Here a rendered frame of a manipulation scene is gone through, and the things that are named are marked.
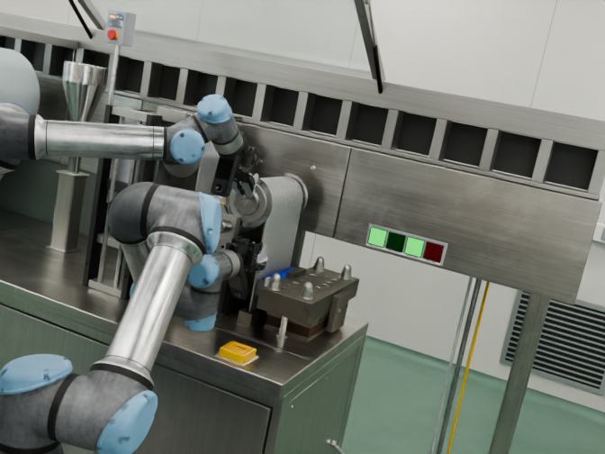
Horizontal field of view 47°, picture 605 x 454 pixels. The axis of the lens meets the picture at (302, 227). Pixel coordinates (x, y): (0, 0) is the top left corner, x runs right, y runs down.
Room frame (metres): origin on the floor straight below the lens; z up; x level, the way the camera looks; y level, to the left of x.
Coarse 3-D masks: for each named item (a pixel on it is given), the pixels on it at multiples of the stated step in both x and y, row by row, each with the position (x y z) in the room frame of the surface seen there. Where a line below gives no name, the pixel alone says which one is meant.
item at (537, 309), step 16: (528, 304) 2.12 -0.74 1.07; (544, 304) 2.11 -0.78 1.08; (528, 320) 2.12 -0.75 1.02; (544, 320) 2.11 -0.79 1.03; (528, 336) 2.11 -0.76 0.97; (528, 352) 2.11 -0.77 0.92; (512, 368) 2.12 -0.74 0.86; (528, 368) 2.10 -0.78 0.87; (512, 384) 2.12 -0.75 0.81; (512, 400) 2.11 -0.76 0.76; (512, 416) 2.11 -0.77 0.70; (496, 432) 2.12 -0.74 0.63; (512, 432) 2.10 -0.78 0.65; (496, 448) 2.12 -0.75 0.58
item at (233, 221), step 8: (224, 216) 1.94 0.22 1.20; (232, 216) 1.93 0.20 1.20; (240, 216) 1.95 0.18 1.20; (232, 224) 1.93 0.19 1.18; (224, 232) 1.91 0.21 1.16; (232, 232) 1.93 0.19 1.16; (224, 240) 1.92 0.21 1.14; (224, 248) 1.90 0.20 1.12; (224, 280) 1.94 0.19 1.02; (224, 288) 1.94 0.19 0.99; (224, 296) 1.95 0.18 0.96; (216, 320) 1.91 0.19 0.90
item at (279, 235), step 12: (264, 228) 1.94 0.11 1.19; (276, 228) 2.01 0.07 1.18; (288, 228) 2.09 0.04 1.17; (264, 240) 1.94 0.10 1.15; (276, 240) 2.03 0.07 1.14; (288, 240) 2.11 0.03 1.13; (276, 252) 2.04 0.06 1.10; (288, 252) 2.13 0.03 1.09; (276, 264) 2.06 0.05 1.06; (288, 264) 2.14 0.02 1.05; (264, 276) 1.99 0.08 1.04
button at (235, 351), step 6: (234, 342) 1.71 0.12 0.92; (222, 348) 1.66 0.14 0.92; (228, 348) 1.67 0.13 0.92; (234, 348) 1.67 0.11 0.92; (240, 348) 1.68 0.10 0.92; (246, 348) 1.69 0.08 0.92; (252, 348) 1.70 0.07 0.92; (222, 354) 1.66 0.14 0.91; (228, 354) 1.65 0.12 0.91; (234, 354) 1.64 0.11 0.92; (240, 354) 1.64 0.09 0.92; (246, 354) 1.65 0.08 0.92; (252, 354) 1.68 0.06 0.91; (234, 360) 1.64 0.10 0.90; (240, 360) 1.64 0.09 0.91; (246, 360) 1.65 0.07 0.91
